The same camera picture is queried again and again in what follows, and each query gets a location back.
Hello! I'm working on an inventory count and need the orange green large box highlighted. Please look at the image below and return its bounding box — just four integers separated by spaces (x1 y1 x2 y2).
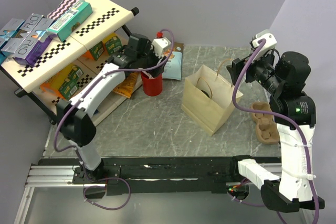
40 63 83 100

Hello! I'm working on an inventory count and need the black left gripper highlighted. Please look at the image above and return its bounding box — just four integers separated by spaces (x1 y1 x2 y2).
137 42 169 78

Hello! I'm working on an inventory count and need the cream two-tier shelf rack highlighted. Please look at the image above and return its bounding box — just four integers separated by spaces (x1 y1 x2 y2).
1 0 139 124

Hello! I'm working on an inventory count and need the red cup holder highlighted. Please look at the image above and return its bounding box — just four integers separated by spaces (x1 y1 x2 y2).
141 72 163 97

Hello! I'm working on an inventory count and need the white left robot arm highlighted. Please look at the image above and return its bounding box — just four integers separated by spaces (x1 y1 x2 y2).
56 34 172 183

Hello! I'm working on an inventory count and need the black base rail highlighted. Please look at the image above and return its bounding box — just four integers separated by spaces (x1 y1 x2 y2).
72 155 281 197

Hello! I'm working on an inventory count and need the brown paper bag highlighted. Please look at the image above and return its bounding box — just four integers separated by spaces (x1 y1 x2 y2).
181 59 235 136

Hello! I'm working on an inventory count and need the brown cardboard cup carrier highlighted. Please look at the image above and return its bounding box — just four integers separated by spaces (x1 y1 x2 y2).
251 113 280 145

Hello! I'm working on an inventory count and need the silver purple box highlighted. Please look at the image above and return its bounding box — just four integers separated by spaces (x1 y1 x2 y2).
1 14 54 67

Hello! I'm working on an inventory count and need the teal box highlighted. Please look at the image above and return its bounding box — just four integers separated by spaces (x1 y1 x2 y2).
47 0 93 42

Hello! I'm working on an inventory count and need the blue snack pouch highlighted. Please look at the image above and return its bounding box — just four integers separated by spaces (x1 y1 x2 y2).
162 42 184 81

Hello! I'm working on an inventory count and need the blue silver box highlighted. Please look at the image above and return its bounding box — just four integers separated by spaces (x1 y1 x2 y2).
0 18 25 63

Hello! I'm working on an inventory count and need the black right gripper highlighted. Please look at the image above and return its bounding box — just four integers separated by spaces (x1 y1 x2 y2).
226 47 284 94

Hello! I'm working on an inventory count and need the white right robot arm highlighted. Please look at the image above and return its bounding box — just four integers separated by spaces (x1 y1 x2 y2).
227 49 325 214

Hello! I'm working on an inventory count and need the orange snack bag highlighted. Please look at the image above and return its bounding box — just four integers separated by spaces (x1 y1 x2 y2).
113 72 142 99

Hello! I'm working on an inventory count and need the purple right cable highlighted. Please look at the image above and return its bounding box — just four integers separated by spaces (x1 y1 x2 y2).
232 39 321 224

